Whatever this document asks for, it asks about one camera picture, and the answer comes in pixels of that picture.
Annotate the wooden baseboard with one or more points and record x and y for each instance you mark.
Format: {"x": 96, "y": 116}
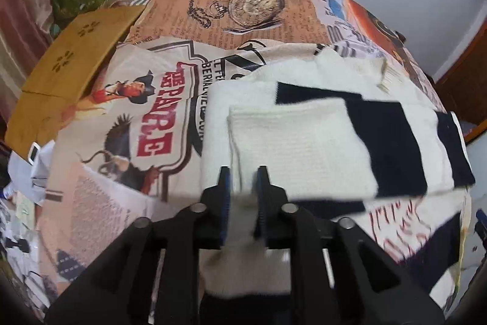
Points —
{"x": 464, "y": 62}

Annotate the scattered papers beside bed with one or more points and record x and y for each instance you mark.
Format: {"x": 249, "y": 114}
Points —
{"x": 19, "y": 226}

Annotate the printed bedsheet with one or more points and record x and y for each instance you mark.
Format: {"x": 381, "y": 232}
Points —
{"x": 171, "y": 100}

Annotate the striped pink curtain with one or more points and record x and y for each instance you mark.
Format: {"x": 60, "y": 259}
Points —
{"x": 19, "y": 24}

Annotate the small white device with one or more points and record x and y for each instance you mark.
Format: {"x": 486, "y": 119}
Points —
{"x": 34, "y": 151}

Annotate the wooden bed frame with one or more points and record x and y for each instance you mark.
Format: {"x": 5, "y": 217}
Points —
{"x": 473, "y": 132}

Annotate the plain bamboo board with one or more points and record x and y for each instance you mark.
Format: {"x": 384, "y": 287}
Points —
{"x": 34, "y": 119}

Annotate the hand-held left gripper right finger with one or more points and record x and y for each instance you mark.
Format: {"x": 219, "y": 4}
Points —
{"x": 260, "y": 195}

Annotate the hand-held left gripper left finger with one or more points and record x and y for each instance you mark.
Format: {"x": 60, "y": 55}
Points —
{"x": 226, "y": 195}

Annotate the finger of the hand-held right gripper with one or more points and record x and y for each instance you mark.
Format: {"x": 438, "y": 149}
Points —
{"x": 481, "y": 220}

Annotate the black and white striped sweater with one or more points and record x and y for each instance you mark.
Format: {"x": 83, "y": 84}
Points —
{"x": 304, "y": 142}

